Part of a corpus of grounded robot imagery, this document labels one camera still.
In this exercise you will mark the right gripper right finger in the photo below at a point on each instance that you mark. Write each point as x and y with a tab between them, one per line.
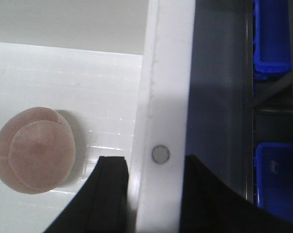
210	206

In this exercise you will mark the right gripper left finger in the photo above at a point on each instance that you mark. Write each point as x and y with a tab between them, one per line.
100	206

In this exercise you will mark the pink plush football toy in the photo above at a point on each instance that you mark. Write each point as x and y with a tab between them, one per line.
37	151

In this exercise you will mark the white plastic tote crate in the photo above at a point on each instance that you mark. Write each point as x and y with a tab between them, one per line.
118	71

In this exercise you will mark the blue bin lower right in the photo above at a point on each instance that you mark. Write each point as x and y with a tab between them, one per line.
274	178

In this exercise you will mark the blue bin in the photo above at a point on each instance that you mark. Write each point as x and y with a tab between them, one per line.
274	178
272	52

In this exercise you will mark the blue bin upper right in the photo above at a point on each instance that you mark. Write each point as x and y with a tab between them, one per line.
272	52

